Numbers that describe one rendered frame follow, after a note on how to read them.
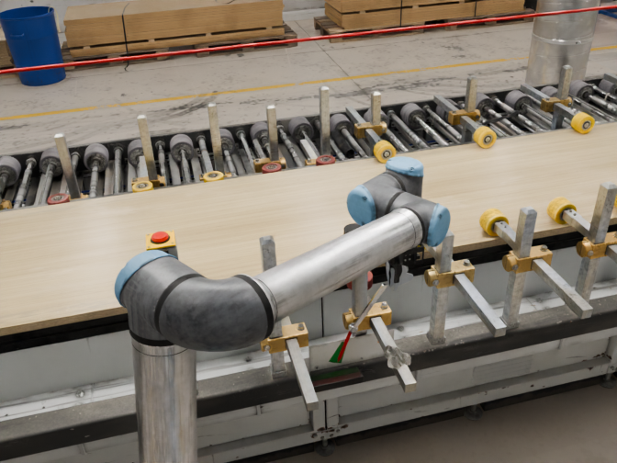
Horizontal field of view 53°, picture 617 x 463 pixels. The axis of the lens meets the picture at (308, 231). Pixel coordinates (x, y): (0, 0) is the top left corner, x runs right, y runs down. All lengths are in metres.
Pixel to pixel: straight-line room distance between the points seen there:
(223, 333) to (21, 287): 1.21
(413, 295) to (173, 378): 1.17
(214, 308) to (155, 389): 0.24
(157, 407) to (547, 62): 4.87
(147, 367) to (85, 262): 1.05
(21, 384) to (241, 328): 1.24
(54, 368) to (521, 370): 1.74
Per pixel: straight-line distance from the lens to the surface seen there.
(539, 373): 2.73
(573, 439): 2.75
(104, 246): 2.18
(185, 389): 1.14
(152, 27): 7.37
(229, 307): 0.95
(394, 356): 1.65
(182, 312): 0.96
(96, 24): 7.37
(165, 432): 1.19
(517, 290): 1.98
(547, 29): 5.56
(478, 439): 2.65
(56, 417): 1.91
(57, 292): 2.01
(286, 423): 2.39
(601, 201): 1.97
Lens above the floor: 2.01
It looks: 32 degrees down
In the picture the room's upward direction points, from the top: 3 degrees counter-clockwise
